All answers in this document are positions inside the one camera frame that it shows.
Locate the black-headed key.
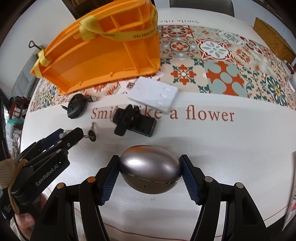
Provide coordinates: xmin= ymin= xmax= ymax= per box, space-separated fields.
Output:
xmin=83 ymin=122 xmax=96 ymax=142

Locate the silver egg-shaped device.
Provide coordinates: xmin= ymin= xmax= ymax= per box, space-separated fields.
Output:
xmin=120 ymin=145 xmax=182 ymax=194

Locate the white USB hub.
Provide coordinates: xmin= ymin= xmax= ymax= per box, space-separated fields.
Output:
xmin=127 ymin=77 xmax=178 ymax=113

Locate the left hand with glove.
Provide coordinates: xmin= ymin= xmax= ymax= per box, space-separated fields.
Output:
xmin=1 ymin=158 xmax=35 ymax=240

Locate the black round retractable reel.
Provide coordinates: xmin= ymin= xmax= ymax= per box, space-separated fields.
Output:
xmin=62 ymin=93 xmax=87 ymax=119

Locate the grey sofa armchair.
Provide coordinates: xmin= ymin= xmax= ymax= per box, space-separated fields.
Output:
xmin=11 ymin=54 xmax=40 ymax=100

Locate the floral paper booklet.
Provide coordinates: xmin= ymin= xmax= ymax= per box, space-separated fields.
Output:
xmin=283 ymin=194 xmax=296 ymax=229

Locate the orange foam storage box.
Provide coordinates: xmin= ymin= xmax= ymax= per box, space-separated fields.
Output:
xmin=31 ymin=1 xmax=160 ymax=94

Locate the patterned tile table runner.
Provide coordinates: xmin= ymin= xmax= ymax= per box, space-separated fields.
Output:
xmin=152 ymin=25 xmax=295 ymax=109

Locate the white mug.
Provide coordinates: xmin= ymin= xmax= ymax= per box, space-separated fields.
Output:
xmin=289 ymin=72 xmax=296 ymax=92

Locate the woven wicker tissue box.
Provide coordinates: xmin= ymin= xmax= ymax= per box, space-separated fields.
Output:
xmin=253 ymin=18 xmax=295 ymax=64

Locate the grey dining chair right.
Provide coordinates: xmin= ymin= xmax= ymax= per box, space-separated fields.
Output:
xmin=170 ymin=0 xmax=235 ymax=17

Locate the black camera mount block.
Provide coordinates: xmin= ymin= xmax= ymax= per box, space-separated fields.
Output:
xmin=111 ymin=104 xmax=157 ymax=137

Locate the yellow carry strap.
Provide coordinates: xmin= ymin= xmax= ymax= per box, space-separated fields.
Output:
xmin=33 ymin=4 xmax=159 ymax=78

